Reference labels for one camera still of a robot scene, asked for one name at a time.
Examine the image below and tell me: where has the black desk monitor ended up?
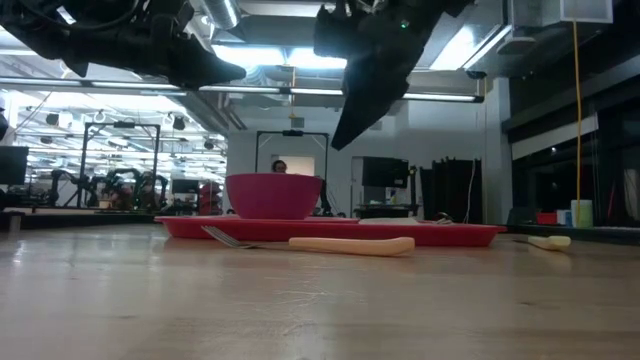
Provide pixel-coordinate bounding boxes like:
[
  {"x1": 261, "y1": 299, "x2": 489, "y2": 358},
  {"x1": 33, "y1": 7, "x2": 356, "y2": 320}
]
[{"x1": 0, "y1": 145, "x2": 30, "y2": 186}]

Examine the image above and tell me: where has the knife with cream handle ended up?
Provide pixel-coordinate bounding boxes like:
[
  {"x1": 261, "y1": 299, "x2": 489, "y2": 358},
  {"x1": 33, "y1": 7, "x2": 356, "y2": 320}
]
[{"x1": 512, "y1": 234, "x2": 573, "y2": 252}]

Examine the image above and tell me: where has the long ceiling light bar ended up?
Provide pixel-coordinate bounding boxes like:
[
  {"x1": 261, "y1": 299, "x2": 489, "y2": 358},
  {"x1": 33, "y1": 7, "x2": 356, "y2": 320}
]
[{"x1": 0, "y1": 76, "x2": 485, "y2": 104}]

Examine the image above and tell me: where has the red rack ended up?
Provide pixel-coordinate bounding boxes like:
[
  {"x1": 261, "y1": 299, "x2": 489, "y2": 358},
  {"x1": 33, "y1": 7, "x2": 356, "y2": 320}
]
[{"x1": 198, "y1": 180, "x2": 224, "y2": 216}]

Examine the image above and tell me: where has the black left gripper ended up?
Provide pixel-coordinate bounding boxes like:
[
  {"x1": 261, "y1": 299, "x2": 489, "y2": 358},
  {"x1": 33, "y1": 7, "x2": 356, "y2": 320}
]
[{"x1": 67, "y1": 0, "x2": 246, "y2": 90}]

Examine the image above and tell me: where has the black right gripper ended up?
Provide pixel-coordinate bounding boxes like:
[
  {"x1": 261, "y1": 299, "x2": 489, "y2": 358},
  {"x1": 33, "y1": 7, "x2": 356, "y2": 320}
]
[{"x1": 314, "y1": 2, "x2": 431, "y2": 150}]

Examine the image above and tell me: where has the green and white cylinder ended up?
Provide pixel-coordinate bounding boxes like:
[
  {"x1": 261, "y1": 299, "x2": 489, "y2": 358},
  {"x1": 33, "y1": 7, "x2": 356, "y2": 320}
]
[{"x1": 571, "y1": 199, "x2": 594, "y2": 229}]

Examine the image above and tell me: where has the black gantry frame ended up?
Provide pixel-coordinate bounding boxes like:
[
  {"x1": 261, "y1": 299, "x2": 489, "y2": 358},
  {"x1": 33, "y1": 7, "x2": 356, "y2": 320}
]
[
  {"x1": 79, "y1": 121, "x2": 162, "y2": 209},
  {"x1": 254, "y1": 129, "x2": 330, "y2": 216}
]

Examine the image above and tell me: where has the black curtain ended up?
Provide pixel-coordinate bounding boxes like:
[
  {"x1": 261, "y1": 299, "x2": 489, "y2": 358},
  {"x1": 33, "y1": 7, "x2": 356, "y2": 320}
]
[{"x1": 419, "y1": 157, "x2": 484, "y2": 225}]

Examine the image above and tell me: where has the silver air duct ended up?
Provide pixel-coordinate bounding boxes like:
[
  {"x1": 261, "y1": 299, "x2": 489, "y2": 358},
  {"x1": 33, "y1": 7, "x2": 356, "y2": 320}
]
[{"x1": 197, "y1": 0, "x2": 242, "y2": 31}]

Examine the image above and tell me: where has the red plastic tray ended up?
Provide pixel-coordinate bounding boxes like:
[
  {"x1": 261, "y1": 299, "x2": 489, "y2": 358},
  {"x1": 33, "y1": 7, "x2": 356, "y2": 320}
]
[{"x1": 154, "y1": 214, "x2": 507, "y2": 248}]

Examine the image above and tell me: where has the magenta plastic bowl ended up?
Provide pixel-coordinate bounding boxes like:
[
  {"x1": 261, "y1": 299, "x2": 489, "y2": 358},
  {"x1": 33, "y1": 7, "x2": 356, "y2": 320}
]
[{"x1": 224, "y1": 172, "x2": 324, "y2": 221}]

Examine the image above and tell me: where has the fork with cream handle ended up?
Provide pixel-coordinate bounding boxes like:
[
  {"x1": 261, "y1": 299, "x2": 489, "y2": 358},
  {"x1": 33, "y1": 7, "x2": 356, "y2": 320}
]
[{"x1": 201, "y1": 225, "x2": 416, "y2": 258}]

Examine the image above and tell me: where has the black wall monitor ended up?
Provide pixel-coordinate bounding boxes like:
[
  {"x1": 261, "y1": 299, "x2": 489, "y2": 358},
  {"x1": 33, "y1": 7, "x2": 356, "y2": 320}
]
[{"x1": 362, "y1": 156, "x2": 410, "y2": 189}]

